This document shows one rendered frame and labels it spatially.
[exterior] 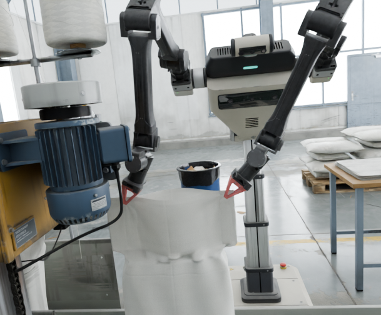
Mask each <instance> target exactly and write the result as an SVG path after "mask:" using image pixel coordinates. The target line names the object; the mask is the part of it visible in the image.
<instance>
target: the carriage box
mask: <svg viewBox="0 0 381 315"><path fill-rule="evenodd" d="M48 121H59V119H54V120H46V121H42V120H41V119H40V118H38V119H25V120H17V121H4V122H0V133H6V132H10V131H17V130H22V129H25V130H27V133H28V136H35V131H37V130H38V129H35V128H34V124H35V123H42V122H48ZM48 188H50V186H46V185H45V184H44V181H43V175H42V170H41V164H40V162H39V163H34V164H25V165H23V166H20V167H17V168H14V169H11V170H8V171H5V172H0V263H5V264H7V263H8V264H9V263H11V262H12V261H13V260H14V258H15V257H16V256H18V255H19V254H21V253H22V252H23V251H24V250H26V249H27V248H28V247H30V246H31V245H32V244H34V243H35V242H36V241H37V240H38V239H40V238H41V237H43V236H44V235H45V234H46V233H48V232H49V231H50V230H52V229H53V228H54V227H56V226H57V225H58V224H59V223H57V222H56V221H55V220H54V219H53V218H52V217H51V216H50V213H49V208H48V202H47V200H45V199H44V198H45V197H46V190H47V189H48ZM32 218H34V220H35V224H36V230H37V235H35V236H34V237H33V238H31V239H30V240H29V241H28V242H26V243H25V244H23V245H22V246H21V247H19V248H18V249H17V246H16V241H15V237H14V230H15V229H17V228H18V227H20V226H22V225H23V224H25V223H26V222H28V221H29V220H31V219H32Z"/></svg>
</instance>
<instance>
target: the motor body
mask: <svg viewBox="0 0 381 315"><path fill-rule="evenodd" d="M96 123H99V117H84V118H77V119H72V120H65V121H63V120H59V121H48V122H39V123H35V124H34V128H35V129H38V130H37V131H35V136H36V138H37V139H38V146H39V152H40V156H41V150H40V145H39V139H40V140H41V147H42V151H43V158H44V160H42V156H41V163H40V164H41V170H42V175H43V181H44V184H45V185H46V186H50V187H49V188H48V189H47V190H46V197H45V198H44V199H45V200H47V202H48V208H49V213H50V216H51V217H52V218H53V219H54V220H55V221H56V222H57V223H59V224H64V225H76V224H83V223H88V222H91V221H94V220H97V219H99V218H101V217H103V216H104V215H105V214H106V213H107V212H108V211H109V208H110V206H111V197H110V191H109V187H110V184H109V181H108V180H107V179H104V178H103V172H102V167H101V161H100V158H99V150H98V142H97V137H96Z"/></svg>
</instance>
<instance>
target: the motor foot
mask: <svg viewBox="0 0 381 315"><path fill-rule="evenodd" d="M39 145H40V150H41V156H42V160H44V158H43V151H42V147H41V140H40V139H39ZM41 156H40V152H39V146H38V139H37V138H36V136H28V133H27V130H25V129H22V130H17V131H10V132H3V133H0V172H5V171H8V170H11V169H14V168H18V167H20V166H23V165H25V164H34V163H41Z"/></svg>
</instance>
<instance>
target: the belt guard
mask: <svg viewBox="0 0 381 315"><path fill-rule="evenodd" d="M21 95H22V102H23V106H24V109H49V108H50V107H53V106H55V107H54V108H60V106H66V105H70V107H74V104H76V105H77V106H83V105H88V104H97V103H103V97H102V92H101V84H100V82H99V81H59V82H45V83H38V84H30V85H26V86H22V87H21ZM54 108H53V109H54Z"/></svg>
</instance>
